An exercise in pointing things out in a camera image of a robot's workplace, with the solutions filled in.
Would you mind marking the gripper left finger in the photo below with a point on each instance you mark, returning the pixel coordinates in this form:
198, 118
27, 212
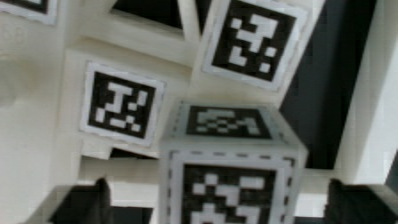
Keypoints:
86, 207

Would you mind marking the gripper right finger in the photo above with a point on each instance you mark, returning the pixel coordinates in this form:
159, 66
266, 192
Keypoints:
361, 204

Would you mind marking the white chair seat block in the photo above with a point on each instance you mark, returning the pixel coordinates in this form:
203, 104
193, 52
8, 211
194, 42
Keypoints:
331, 83

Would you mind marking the white tagged cube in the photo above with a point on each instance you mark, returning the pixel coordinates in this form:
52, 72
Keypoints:
232, 164

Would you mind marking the white long chair bar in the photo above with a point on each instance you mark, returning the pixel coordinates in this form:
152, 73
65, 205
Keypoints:
122, 87

